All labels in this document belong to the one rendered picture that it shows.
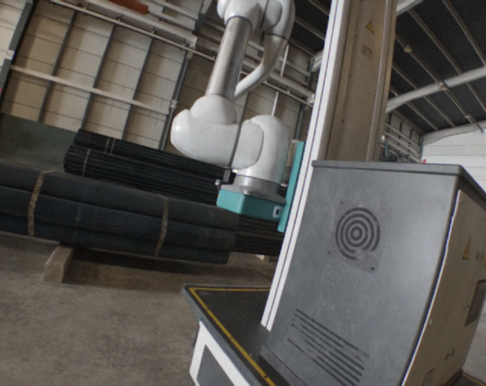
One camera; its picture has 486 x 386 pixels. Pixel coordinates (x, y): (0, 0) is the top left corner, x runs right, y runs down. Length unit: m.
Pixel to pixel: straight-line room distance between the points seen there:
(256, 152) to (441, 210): 0.54
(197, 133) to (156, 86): 9.92
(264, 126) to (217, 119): 0.15
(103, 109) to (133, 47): 2.69
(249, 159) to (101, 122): 9.61
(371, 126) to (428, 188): 0.60
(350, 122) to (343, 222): 0.47
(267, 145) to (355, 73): 0.42
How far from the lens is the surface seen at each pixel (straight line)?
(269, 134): 0.83
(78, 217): 1.76
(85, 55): 10.98
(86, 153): 2.94
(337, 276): 0.57
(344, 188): 0.58
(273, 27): 1.19
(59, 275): 1.66
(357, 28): 1.10
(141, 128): 10.30
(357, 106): 0.99
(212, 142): 0.81
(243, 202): 0.77
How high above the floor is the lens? 0.72
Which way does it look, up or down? 1 degrees up
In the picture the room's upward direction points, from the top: 13 degrees clockwise
